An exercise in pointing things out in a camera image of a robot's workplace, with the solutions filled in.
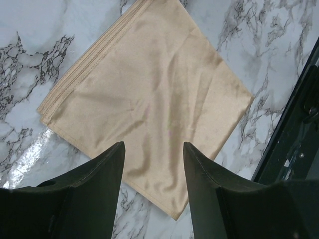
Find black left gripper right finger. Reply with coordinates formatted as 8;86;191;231
183;142;319;239

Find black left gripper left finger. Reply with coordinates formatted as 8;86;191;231
0;142;125;239

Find peach cloth napkin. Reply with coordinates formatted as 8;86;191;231
38;0;254;220

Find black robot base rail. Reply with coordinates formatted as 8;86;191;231
252;43;319;185

